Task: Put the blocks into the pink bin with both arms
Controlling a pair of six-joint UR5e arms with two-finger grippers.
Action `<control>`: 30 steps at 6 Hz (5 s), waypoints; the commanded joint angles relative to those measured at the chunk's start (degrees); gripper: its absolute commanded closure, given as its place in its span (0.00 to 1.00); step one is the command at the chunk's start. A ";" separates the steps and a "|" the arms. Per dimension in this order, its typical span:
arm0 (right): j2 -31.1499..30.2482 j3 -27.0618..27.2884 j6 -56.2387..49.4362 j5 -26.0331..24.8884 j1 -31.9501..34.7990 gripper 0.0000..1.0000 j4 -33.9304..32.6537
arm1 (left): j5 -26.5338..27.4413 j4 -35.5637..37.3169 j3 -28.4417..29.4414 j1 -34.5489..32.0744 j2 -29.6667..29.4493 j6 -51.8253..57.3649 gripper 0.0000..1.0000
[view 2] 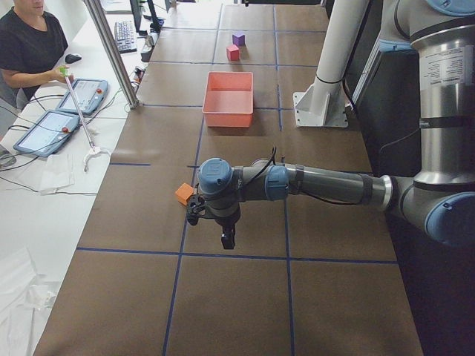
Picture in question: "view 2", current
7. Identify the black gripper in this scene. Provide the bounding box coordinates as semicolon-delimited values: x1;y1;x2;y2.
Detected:
186;194;240;250

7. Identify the black computer mouse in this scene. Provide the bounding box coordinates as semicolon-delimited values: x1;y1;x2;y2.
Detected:
65;53;82;64

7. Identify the aluminium frame post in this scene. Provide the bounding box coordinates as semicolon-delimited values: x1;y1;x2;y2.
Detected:
84;0;139;109

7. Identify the pink foam block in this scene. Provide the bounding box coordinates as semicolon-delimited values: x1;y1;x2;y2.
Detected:
226;44;240;62

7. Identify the crumpled white cloth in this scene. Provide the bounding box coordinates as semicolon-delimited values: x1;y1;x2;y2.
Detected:
1;248;60;355

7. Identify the near teach pendant tablet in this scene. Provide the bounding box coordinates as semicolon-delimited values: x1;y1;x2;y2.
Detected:
13;110;79;157

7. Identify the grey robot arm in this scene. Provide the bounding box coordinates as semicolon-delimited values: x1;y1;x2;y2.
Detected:
186;1;474;249

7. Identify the person in black shirt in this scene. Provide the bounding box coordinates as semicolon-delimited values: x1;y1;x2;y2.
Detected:
1;1;68;110

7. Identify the white paper sheet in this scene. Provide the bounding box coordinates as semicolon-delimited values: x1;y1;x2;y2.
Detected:
39;154;75;195

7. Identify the black keyboard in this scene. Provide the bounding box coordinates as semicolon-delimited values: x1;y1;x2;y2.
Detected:
114;21;137;53

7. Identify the orange foam block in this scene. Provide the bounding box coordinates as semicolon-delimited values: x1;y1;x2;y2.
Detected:
174;183;194;205

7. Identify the reacher grabber stick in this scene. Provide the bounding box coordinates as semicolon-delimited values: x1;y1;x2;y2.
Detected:
59;65;111;172

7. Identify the teach pendant tablet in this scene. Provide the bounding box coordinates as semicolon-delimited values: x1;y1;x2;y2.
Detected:
13;110;79;157
56;79;109;116

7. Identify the far teach pendant tablet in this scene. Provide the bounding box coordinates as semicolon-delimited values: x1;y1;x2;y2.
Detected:
56;79;109;116

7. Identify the purple foam block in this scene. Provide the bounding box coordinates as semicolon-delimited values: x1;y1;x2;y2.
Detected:
232;31;246;47

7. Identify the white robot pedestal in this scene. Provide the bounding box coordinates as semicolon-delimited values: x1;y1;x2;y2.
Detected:
293;0;370;128

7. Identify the pink plastic bin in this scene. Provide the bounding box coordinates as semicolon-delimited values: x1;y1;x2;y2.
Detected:
202;71;254;128

